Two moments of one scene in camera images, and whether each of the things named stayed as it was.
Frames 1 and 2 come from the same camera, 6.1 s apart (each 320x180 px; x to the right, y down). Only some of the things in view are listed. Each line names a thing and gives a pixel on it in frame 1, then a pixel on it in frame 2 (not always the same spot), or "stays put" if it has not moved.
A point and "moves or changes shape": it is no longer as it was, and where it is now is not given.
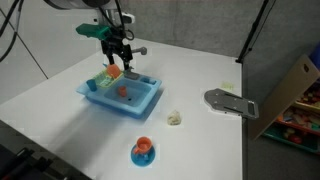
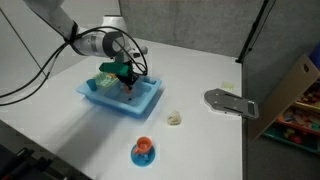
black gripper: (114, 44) → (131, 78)
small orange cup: (122, 90) moves or changes shape
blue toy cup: (92, 84) stays put
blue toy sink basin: (131, 97) stays put
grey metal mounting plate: (222, 101) stays put
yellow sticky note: (227, 85) stays put
